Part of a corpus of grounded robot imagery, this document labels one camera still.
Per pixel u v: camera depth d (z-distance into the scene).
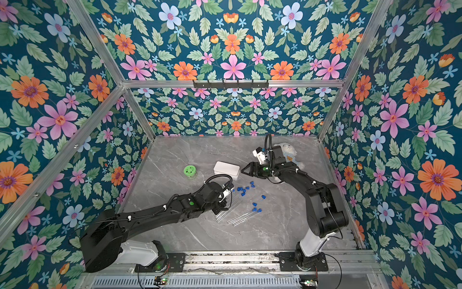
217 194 0.64
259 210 0.88
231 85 0.93
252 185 0.97
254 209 0.88
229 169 1.00
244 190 0.96
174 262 0.74
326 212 0.46
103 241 0.41
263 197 0.93
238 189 0.95
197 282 0.70
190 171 0.98
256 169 0.78
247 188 0.96
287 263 0.73
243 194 0.93
